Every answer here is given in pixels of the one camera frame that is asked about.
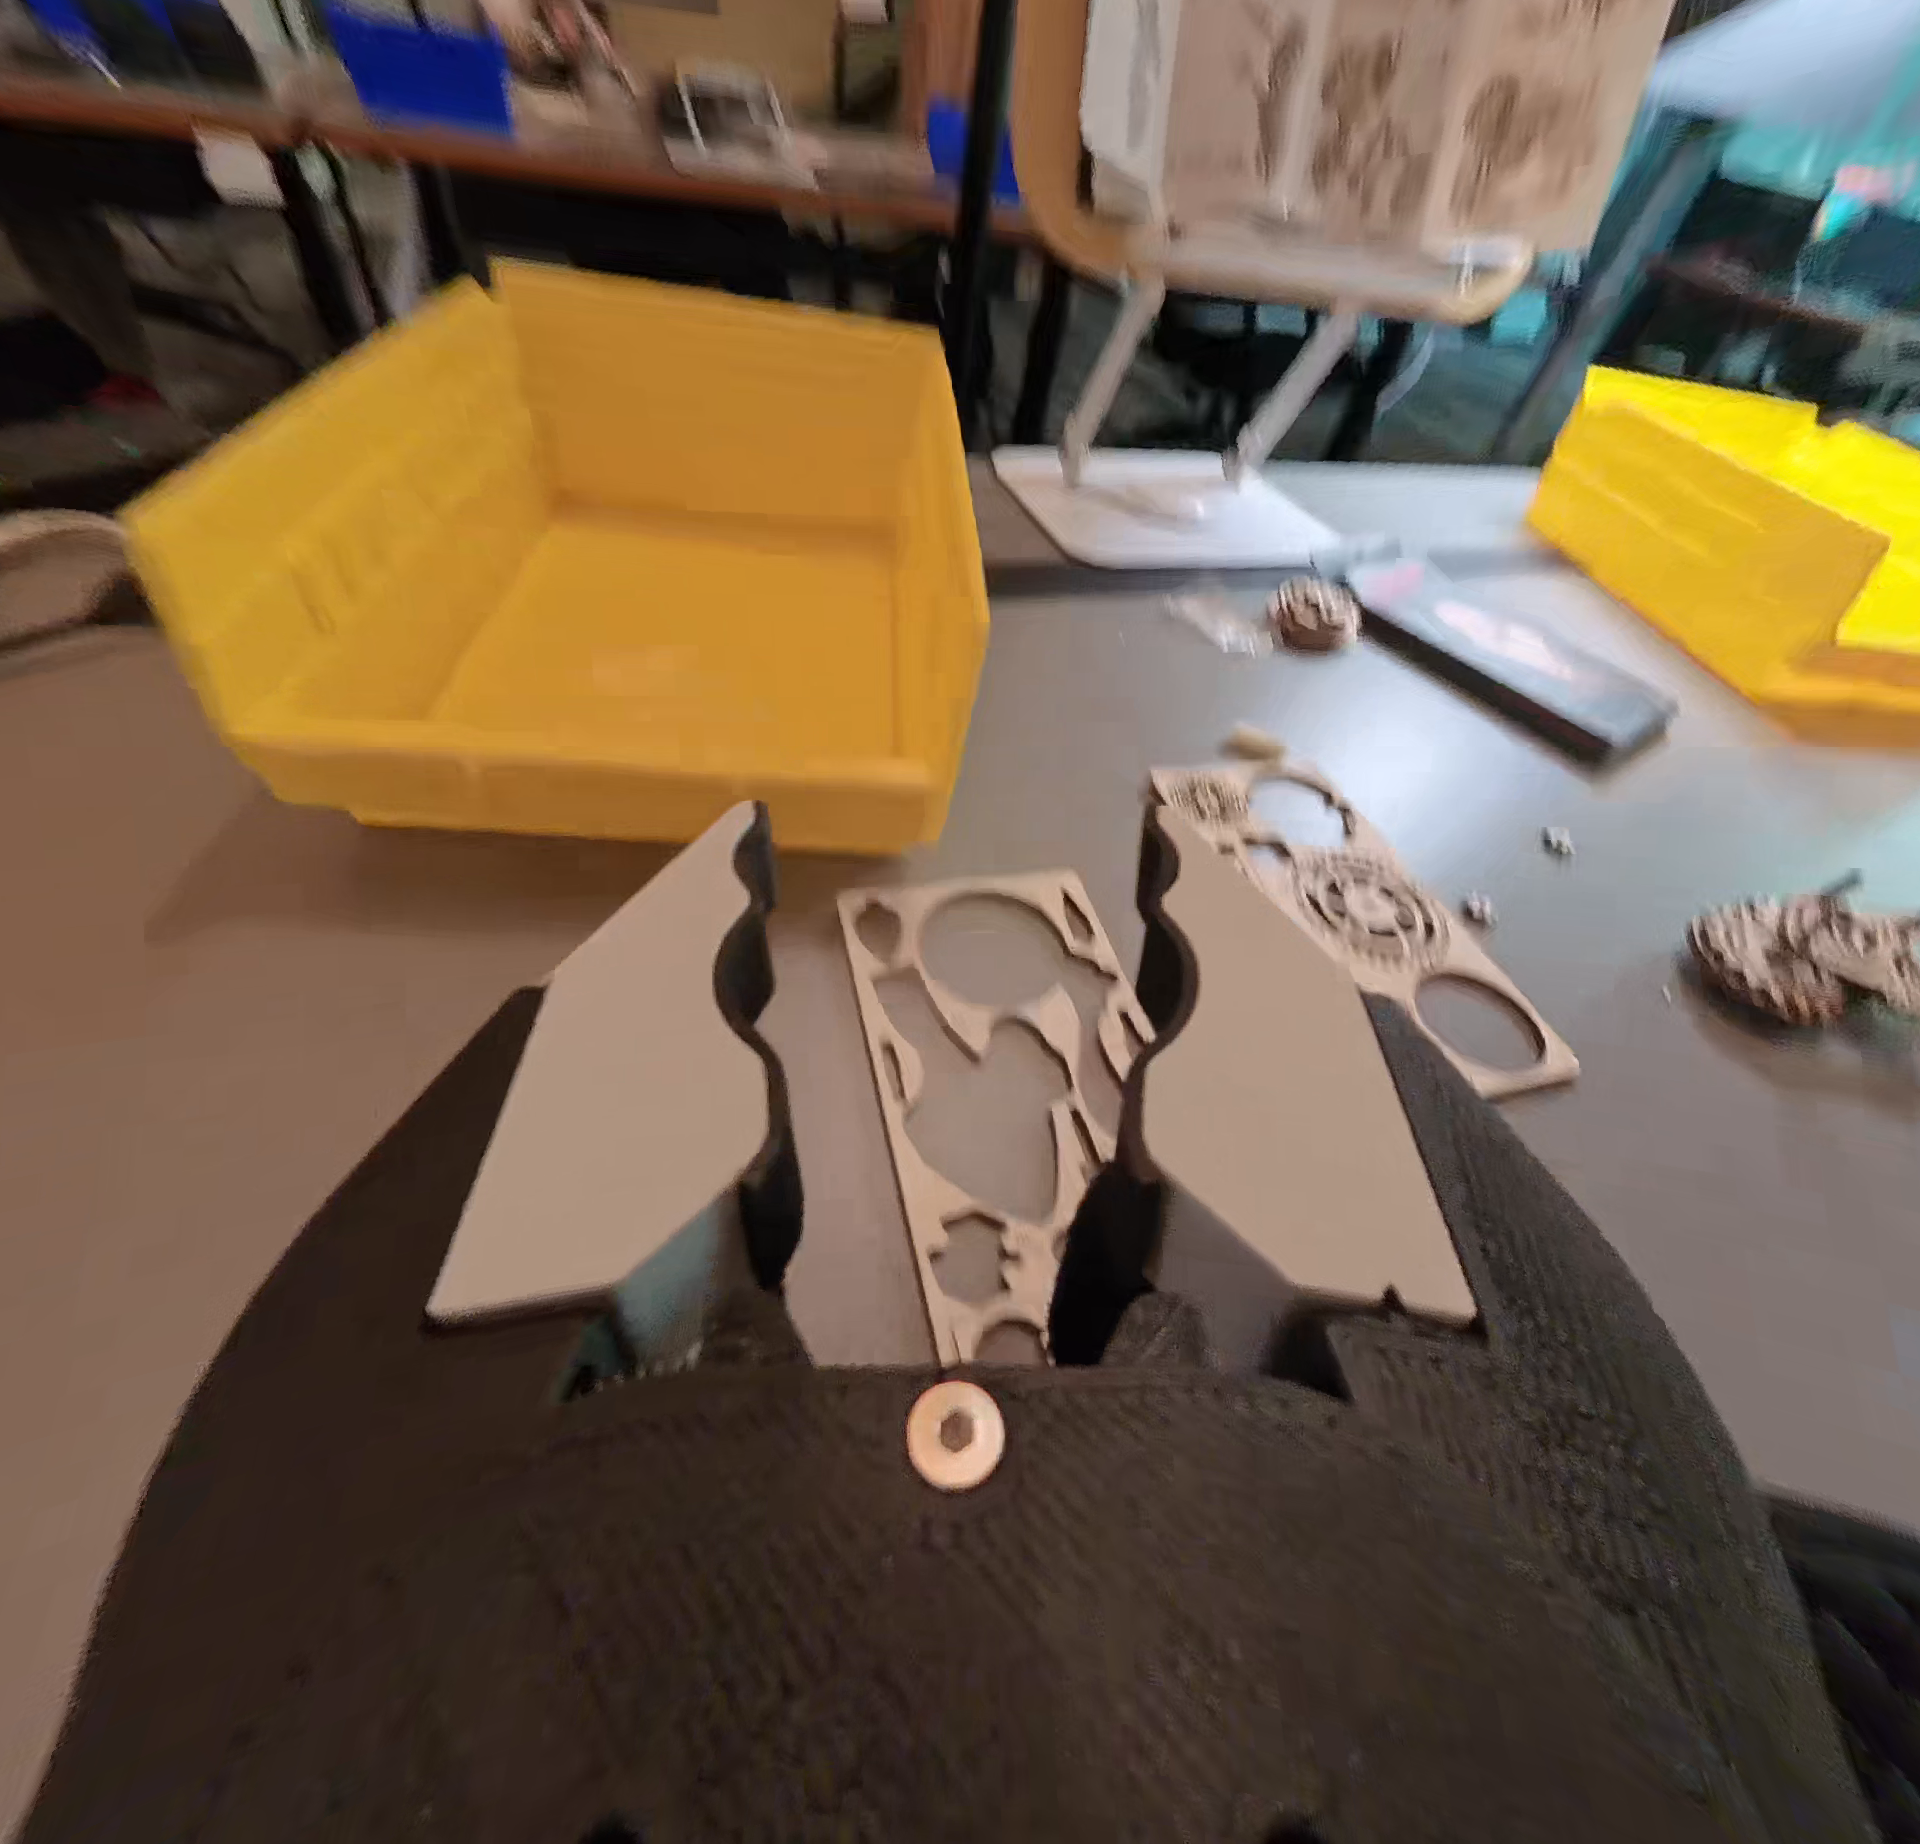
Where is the black puzzle box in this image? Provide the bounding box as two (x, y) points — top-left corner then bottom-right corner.
(1342, 554), (1681, 762)

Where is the emptied wooden puzzle sheet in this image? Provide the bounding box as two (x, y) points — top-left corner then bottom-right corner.
(836, 865), (1160, 1368)

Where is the grey desk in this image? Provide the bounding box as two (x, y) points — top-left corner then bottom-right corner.
(0, 457), (1920, 1844)

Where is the yellow plastic bin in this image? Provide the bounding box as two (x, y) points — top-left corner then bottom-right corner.
(123, 258), (993, 858)
(1528, 363), (1920, 747)

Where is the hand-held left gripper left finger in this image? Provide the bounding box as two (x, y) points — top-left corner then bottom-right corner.
(425, 800), (803, 1327)

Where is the white document stand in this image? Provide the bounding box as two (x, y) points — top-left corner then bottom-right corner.
(990, 0), (1538, 574)

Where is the puzzle instruction booklet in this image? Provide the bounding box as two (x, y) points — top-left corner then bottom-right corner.
(1080, 0), (1703, 258)

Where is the small round wooden gear stack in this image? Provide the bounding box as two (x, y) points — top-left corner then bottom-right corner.
(1266, 577), (1366, 655)

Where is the wooden gear assembly with pegs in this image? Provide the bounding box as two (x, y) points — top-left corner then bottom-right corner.
(1686, 869), (1920, 1028)

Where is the clear plastic bag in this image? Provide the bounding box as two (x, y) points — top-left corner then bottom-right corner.
(1167, 584), (1277, 662)

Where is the metal storage rack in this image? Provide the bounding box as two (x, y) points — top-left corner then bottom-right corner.
(0, 0), (1082, 453)

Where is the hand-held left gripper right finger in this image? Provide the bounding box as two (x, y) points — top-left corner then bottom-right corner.
(1110, 804), (1485, 1327)

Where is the wooden puzzle sheet with gears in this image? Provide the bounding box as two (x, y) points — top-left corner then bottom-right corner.
(1147, 761), (1582, 1103)

